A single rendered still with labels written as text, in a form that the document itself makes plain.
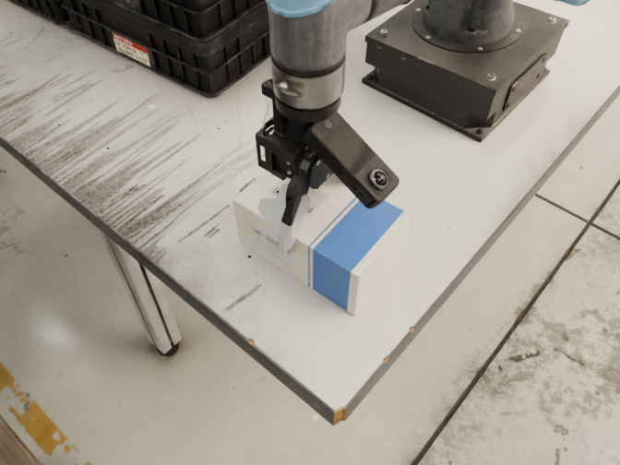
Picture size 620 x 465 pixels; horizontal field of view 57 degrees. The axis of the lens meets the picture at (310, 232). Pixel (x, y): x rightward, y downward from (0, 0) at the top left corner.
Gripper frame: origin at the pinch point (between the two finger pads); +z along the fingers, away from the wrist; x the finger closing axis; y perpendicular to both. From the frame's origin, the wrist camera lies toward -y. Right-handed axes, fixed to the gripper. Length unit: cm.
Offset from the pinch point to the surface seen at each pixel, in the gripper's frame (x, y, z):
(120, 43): -13, 57, 3
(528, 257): -77, -19, 77
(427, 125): -32.2, 1.4, 6.4
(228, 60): -19.2, 34.4, 0.2
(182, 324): 0, 45, 76
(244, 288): 11.4, 4.1, 6.3
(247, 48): -24.3, 34.5, 0.5
